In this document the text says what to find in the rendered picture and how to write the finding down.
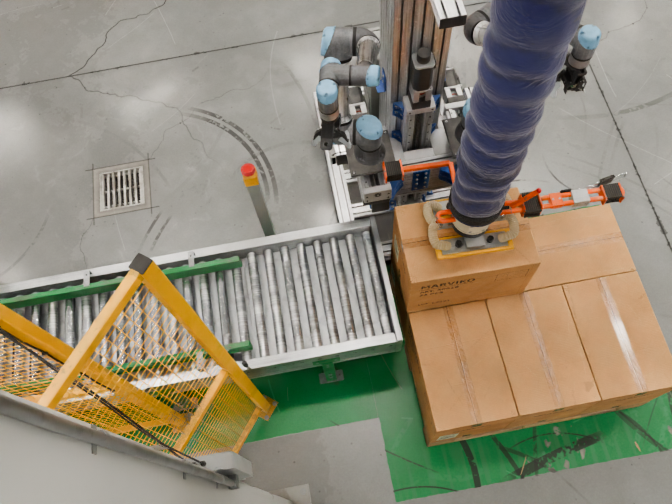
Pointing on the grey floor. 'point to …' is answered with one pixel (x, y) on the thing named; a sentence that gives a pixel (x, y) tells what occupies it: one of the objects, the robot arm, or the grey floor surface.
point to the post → (259, 203)
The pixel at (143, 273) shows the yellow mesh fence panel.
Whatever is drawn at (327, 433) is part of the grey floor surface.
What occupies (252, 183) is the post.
